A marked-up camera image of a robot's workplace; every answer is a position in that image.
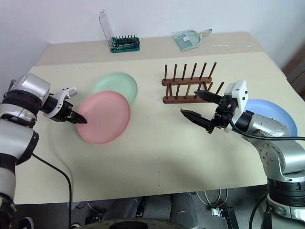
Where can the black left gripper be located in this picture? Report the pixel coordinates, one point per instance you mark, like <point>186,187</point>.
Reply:
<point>61,112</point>

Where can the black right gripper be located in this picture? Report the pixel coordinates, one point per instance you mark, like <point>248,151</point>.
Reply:
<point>222,112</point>

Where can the pink plate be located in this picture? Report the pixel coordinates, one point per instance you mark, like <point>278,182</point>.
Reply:
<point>104,119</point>

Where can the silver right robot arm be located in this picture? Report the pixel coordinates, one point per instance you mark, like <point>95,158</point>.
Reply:
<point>267,124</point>

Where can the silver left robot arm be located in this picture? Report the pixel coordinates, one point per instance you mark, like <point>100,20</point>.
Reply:
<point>26,86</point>

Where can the wooden dish rack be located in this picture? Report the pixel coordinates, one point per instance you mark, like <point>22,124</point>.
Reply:
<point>186,81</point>

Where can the green plate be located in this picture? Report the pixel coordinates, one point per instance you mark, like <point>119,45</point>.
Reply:
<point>114,82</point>

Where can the cream table mat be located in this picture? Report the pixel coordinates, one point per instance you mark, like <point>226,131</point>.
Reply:
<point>152,148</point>

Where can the clear thin plastic stick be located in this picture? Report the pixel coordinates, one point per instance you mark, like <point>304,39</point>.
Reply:
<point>231,45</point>

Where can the clear plastic dustpan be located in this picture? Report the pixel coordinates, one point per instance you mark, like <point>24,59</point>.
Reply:
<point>188,39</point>

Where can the blue plate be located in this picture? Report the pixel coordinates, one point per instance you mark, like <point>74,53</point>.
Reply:
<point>274,108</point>

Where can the green screwdriver bit set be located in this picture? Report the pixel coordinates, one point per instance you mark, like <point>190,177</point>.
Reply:
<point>125,47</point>

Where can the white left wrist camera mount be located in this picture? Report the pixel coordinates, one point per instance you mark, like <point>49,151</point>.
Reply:
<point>61,95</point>

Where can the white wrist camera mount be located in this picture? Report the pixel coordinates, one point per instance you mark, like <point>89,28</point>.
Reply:
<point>61,95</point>
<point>239,95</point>

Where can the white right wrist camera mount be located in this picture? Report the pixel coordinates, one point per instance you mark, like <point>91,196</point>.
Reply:
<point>239,95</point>

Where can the metal floor bracket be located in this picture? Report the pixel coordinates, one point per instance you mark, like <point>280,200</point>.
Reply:
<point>221,211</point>

